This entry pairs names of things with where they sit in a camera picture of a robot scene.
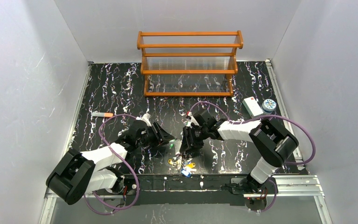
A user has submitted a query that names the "green key tag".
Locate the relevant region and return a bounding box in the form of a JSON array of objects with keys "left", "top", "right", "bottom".
[{"left": 169, "top": 140, "right": 176, "bottom": 149}]

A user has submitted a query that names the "yellow key tag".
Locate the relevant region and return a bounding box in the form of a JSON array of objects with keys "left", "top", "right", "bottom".
[{"left": 185, "top": 163, "right": 196, "bottom": 169}]

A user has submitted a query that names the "cluster of tagged keys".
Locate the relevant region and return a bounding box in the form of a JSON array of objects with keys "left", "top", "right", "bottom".
[{"left": 167, "top": 157, "right": 196, "bottom": 172}]

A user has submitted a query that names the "blue key tag front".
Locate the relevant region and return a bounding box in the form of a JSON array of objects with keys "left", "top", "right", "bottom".
[{"left": 180, "top": 169, "right": 191, "bottom": 177}]

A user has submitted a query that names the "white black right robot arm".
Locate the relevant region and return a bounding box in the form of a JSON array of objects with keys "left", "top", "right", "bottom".
[{"left": 179, "top": 118, "right": 299, "bottom": 193}]

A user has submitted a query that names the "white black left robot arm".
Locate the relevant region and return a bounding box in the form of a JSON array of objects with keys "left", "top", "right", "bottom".
[{"left": 46, "top": 120, "right": 175, "bottom": 205}]

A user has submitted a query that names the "orange grey marker pen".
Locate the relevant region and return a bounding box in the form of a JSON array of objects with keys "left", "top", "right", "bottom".
[{"left": 91, "top": 112, "right": 114, "bottom": 118}]

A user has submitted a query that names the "white rectangular box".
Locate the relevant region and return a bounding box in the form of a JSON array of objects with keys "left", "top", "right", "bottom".
[{"left": 242, "top": 97, "right": 263, "bottom": 118}]

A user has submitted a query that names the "orange wooden shelf rack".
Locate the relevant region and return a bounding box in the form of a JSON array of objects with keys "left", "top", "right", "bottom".
[{"left": 137, "top": 30, "right": 244, "bottom": 97}]

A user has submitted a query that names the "blue white round tin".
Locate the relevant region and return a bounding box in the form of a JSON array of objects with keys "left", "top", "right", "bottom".
[{"left": 261, "top": 99, "right": 277, "bottom": 115}]

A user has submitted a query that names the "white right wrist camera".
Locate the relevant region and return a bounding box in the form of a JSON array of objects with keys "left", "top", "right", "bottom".
[{"left": 186, "top": 112, "right": 199, "bottom": 126}]

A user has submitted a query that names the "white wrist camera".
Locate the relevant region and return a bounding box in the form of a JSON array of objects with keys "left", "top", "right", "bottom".
[
  {"left": 136, "top": 113, "right": 151, "bottom": 126},
  {"left": 186, "top": 112, "right": 199, "bottom": 126}
]

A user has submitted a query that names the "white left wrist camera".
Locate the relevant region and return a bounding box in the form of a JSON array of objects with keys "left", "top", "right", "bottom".
[{"left": 136, "top": 113, "right": 151, "bottom": 126}]

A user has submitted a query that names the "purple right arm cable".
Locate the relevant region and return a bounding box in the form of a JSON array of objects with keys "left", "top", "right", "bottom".
[{"left": 186, "top": 101, "right": 317, "bottom": 213}]

